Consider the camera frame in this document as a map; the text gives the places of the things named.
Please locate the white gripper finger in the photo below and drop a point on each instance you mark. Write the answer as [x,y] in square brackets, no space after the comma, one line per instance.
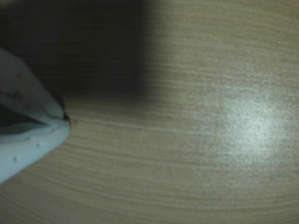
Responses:
[30,149]
[25,88]

